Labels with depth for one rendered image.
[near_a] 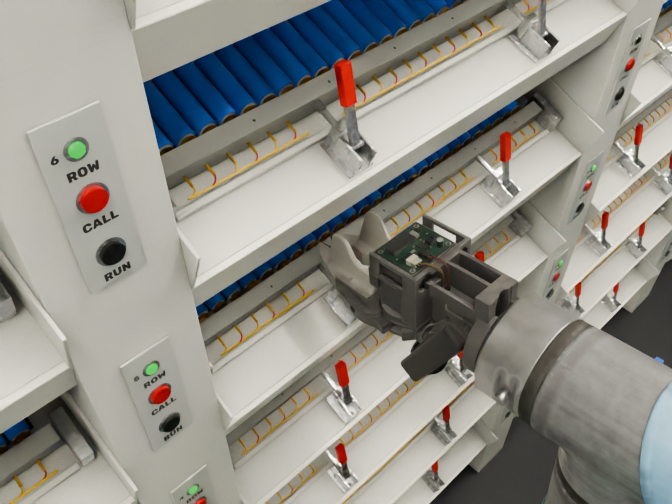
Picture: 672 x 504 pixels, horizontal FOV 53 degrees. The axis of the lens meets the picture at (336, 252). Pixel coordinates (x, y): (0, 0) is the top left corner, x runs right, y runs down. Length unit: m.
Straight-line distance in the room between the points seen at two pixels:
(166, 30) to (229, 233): 0.19
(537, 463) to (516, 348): 1.25
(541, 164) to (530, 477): 0.97
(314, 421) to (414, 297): 0.36
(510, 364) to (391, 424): 0.61
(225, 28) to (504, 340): 0.29
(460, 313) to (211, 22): 0.30
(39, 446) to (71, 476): 0.04
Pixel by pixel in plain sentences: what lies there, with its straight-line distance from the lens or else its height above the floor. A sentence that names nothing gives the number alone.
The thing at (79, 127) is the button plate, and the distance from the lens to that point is 0.38.
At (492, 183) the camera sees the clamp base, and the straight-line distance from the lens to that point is 0.87.
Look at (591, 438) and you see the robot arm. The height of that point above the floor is 1.10.
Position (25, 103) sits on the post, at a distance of 0.36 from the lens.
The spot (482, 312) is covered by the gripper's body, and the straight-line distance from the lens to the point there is 0.53.
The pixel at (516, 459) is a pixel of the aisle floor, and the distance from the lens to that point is 1.75.
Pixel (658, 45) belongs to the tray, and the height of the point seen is 0.98.
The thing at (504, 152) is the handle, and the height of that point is 1.02.
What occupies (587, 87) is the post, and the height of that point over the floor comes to 1.04.
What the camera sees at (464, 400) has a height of 0.36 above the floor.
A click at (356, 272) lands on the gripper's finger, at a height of 1.06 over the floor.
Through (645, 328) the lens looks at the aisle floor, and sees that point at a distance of 2.10.
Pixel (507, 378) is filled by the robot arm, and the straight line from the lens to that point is 0.52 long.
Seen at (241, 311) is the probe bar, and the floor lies 1.00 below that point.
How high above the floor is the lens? 1.51
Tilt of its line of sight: 46 degrees down
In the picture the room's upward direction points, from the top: straight up
